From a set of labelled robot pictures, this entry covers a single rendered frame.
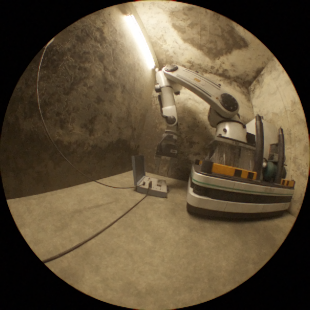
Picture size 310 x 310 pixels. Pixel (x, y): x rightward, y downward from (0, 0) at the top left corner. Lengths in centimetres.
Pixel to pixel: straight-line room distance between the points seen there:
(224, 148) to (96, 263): 101
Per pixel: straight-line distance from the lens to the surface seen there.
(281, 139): 109
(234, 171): 65
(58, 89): 75
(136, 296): 39
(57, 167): 75
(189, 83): 109
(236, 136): 95
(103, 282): 39
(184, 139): 158
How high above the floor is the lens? 39
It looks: 2 degrees down
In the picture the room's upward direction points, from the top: 11 degrees clockwise
